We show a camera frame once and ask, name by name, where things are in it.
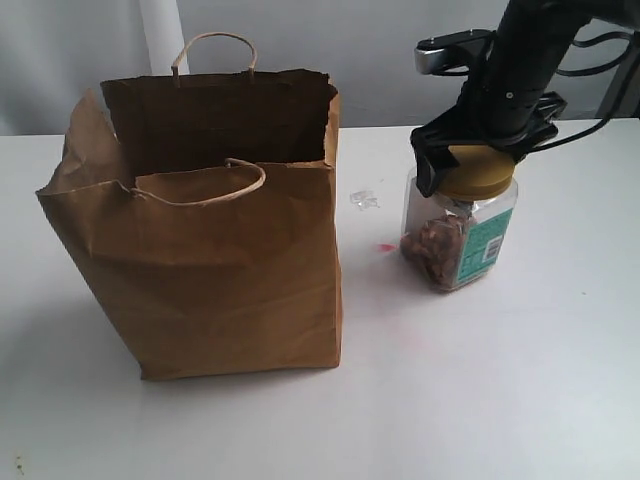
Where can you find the clear plastic scrap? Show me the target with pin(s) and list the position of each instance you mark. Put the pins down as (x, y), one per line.
(364, 199)

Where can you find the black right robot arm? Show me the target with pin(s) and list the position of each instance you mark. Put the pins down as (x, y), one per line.
(533, 37)

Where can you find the brown paper bag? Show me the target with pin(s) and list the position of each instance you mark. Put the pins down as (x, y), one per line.
(200, 211)

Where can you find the white backdrop curtain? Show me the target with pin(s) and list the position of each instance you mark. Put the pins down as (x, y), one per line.
(52, 51)

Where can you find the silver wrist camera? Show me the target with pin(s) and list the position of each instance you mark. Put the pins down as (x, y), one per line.
(452, 54)

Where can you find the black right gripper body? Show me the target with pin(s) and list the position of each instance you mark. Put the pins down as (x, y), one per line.
(477, 118)

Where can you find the clear jar yellow lid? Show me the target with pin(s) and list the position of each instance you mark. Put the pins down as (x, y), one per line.
(454, 236)

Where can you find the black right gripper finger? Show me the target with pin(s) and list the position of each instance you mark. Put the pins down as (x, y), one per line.
(536, 133)
(434, 161)

